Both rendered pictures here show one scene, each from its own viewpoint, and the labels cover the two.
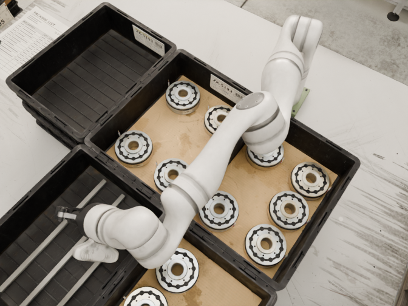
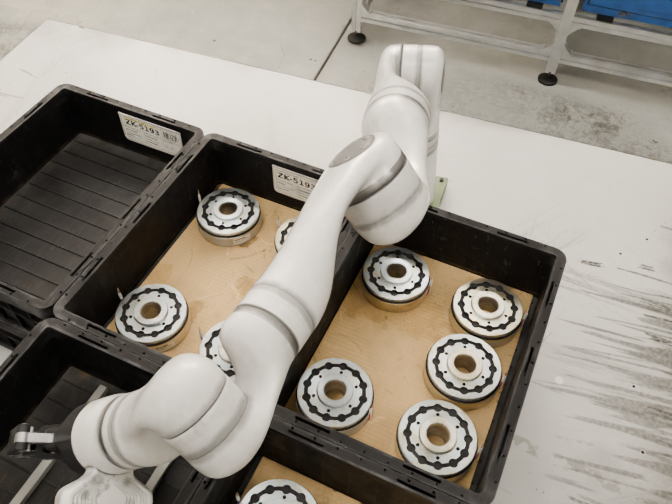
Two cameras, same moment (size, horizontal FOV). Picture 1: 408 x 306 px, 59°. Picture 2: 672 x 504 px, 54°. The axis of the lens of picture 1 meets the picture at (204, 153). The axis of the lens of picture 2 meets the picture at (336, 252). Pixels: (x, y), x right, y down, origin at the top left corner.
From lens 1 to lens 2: 15 cm
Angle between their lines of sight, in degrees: 14
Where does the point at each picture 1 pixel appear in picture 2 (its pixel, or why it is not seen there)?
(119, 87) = (108, 222)
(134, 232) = (179, 394)
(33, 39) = not seen: outside the picture
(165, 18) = (175, 112)
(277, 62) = (384, 101)
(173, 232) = (257, 394)
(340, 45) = not seen: hidden behind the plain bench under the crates
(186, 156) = not seen: hidden behind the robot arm
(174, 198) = (247, 324)
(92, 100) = (60, 252)
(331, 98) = (485, 186)
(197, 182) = (285, 291)
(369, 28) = (516, 102)
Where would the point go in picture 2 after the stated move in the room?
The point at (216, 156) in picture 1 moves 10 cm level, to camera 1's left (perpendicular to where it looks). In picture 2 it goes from (312, 243) to (204, 254)
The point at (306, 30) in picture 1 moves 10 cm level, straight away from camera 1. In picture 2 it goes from (419, 61) to (425, 25)
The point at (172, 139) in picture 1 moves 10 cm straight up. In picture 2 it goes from (223, 291) to (215, 250)
